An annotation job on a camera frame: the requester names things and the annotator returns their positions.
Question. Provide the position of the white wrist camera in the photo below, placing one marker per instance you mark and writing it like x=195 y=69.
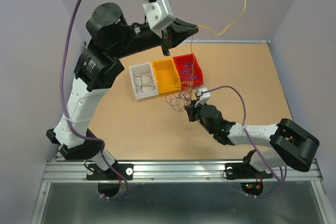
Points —
x=159 y=15
x=202 y=96

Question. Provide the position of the red plastic bin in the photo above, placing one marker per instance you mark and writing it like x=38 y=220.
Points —
x=189 y=71

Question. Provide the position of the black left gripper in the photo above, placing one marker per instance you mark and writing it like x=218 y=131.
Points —
x=174 y=34

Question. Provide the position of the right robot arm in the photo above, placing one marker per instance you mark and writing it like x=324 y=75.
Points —
x=286 y=143

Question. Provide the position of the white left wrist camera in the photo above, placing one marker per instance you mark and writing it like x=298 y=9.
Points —
x=159 y=15

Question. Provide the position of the white plastic bin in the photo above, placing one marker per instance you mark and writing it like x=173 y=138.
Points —
x=143 y=81

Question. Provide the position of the aluminium front rail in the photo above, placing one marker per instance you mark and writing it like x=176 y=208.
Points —
x=145 y=171

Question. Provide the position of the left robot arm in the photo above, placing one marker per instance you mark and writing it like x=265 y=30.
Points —
x=95 y=72

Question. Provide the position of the yellow plastic bin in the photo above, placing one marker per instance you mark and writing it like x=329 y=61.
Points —
x=166 y=75

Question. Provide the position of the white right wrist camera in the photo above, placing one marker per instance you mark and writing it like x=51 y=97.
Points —
x=202 y=96

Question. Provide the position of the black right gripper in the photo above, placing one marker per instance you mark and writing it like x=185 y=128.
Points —
x=191 y=109

